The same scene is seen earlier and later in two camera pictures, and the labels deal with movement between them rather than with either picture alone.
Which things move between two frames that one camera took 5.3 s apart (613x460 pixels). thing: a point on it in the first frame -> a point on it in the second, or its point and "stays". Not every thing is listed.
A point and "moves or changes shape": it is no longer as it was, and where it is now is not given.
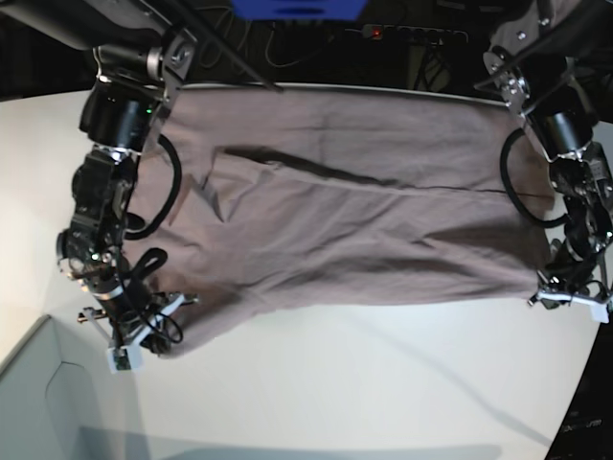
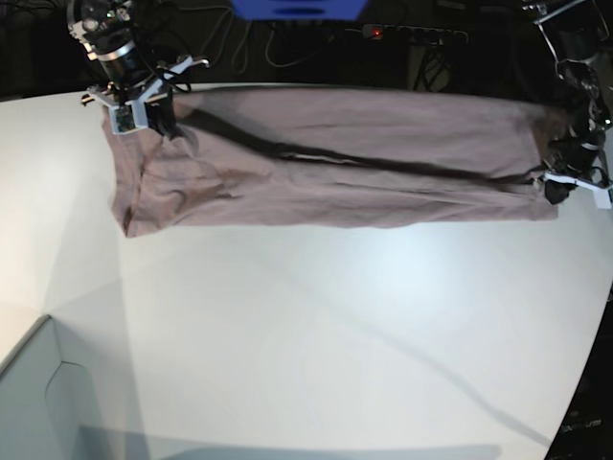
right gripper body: (564, 283) -> (576, 162)
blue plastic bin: (300, 10) stays
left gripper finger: (157, 344) -> (161, 116)
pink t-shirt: (245, 199) moves or changes shape
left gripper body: (131, 314) -> (149, 86)
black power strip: (436, 35) stays
